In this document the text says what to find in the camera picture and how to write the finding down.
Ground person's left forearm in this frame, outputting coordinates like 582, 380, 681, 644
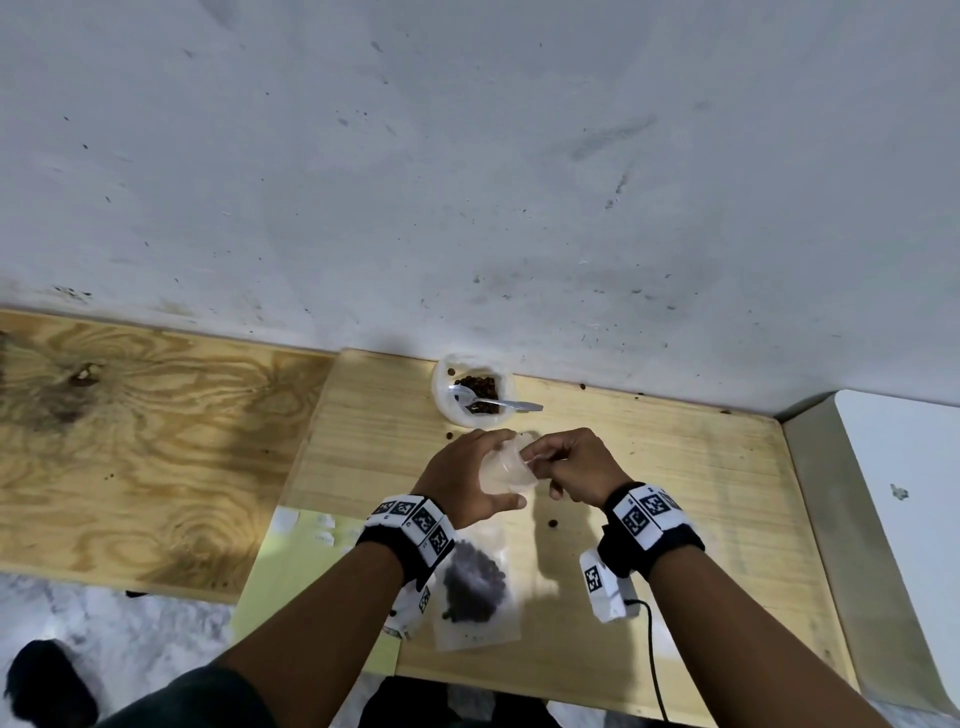
209, 543, 406, 728

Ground black right wristband with markers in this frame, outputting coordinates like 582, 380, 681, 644
597, 482, 706, 580

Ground person's dark green shirt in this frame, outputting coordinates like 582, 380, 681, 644
97, 663, 279, 728

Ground person's right forearm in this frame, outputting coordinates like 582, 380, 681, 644
648, 547, 894, 728

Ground clear zip plastic bag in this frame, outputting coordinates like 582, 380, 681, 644
431, 521, 523, 652
479, 431, 541, 496

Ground yellow-green backing sheet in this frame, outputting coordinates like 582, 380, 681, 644
230, 506, 403, 676

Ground group of white sticker labels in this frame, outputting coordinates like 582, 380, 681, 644
269, 509, 361, 549

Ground plywood board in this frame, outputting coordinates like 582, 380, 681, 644
0, 308, 335, 605

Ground person's right hand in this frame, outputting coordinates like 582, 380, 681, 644
521, 427, 635, 511

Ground white table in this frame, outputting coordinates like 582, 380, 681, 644
783, 389, 960, 714

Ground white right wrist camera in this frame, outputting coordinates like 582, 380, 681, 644
578, 547, 640, 625

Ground metal spoon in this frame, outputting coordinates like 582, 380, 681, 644
448, 384, 545, 415

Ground translucent plastic bowl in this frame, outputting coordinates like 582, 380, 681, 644
431, 353, 519, 429

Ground brown coffee beans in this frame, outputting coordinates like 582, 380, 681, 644
453, 374, 502, 415

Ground person's left hand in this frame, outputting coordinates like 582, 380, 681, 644
410, 428, 529, 530

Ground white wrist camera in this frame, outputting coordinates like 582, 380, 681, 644
383, 573, 436, 640
578, 547, 640, 625

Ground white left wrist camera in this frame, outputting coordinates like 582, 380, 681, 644
383, 573, 436, 640

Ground black wristband with markers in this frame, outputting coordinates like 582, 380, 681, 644
356, 493, 457, 590
597, 482, 706, 580

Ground black left wristband with markers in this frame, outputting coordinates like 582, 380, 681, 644
356, 493, 457, 590

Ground black right camera cable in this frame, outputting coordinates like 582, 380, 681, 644
622, 597, 670, 725

